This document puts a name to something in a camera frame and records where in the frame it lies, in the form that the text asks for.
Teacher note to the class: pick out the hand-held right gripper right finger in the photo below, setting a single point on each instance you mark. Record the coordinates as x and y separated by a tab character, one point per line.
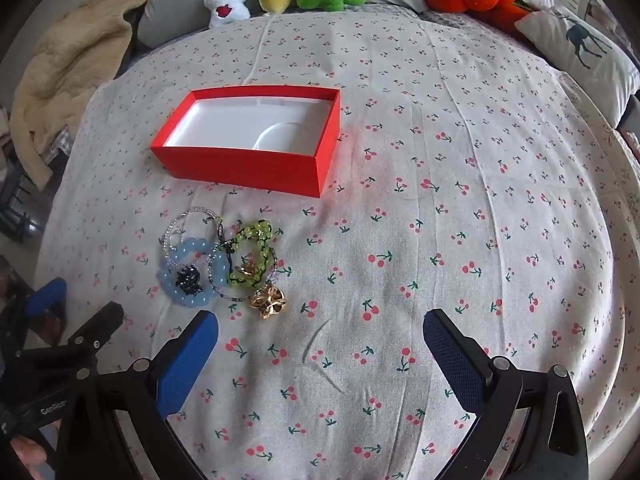
450	360

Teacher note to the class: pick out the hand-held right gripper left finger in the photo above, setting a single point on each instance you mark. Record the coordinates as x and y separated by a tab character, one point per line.
187	360

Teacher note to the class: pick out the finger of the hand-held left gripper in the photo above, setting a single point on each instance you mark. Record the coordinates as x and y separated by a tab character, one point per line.
102	322
46	297

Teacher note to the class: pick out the black hair claw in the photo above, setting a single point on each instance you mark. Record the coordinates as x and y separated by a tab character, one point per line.
189	281

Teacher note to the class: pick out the small gold earring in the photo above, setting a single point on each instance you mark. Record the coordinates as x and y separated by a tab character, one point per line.
245	270

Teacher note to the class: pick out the red cardboard box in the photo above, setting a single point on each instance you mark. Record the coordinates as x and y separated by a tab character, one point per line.
250	160

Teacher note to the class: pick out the person's left hand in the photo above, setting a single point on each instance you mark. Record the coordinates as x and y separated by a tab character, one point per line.
27	455

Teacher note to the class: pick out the cherry print bed sheet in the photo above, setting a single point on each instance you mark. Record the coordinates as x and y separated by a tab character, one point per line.
425	185

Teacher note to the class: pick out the beige quilted blanket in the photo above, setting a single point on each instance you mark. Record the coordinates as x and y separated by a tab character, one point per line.
65	60

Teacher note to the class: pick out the grey pillow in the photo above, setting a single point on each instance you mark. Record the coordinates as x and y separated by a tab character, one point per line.
170	10

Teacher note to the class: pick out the deer print pillow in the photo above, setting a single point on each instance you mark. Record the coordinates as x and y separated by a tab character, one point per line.
575	45

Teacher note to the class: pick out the white plush toy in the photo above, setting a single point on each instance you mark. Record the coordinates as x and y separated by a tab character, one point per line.
225	2

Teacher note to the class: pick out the dark metal frame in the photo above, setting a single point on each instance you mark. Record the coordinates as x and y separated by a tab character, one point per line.
17	205

